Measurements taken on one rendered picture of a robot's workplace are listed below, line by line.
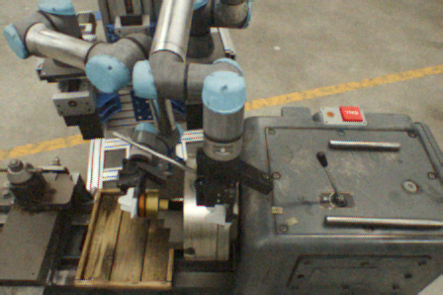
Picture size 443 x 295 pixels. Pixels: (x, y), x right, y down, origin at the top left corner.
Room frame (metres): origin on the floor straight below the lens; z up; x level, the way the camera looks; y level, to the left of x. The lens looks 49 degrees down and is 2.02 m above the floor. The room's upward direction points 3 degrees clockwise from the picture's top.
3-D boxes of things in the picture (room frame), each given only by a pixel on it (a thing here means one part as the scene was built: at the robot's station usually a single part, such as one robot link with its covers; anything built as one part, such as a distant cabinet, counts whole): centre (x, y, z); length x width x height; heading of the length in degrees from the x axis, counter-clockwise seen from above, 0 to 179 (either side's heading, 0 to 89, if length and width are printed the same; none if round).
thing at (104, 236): (0.58, 0.29, 0.89); 0.36 x 0.30 x 0.04; 2
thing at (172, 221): (0.50, 0.12, 1.09); 0.12 x 0.11 x 0.05; 2
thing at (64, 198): (0.65, 0.58, 0.99); 0.20 x 0.10 x 0.05; 92
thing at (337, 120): (0.83, -0.37, 1.23); 0.13 x 0.08 x 0.05; 92
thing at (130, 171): (0.69, 0.27, 1.08); 0.12 x 0.09 x 0.08; 1
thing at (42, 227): (0.59, 0.61, 0.95); 0.43 x 0.17 x 0.05; 2
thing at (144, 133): (0.85, 0.27, 1.08); 0.11 x 0.08 x 0.09; 1
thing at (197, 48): (1.30, 0.12, 1.21); 0.15 x 0.15 x 0.10
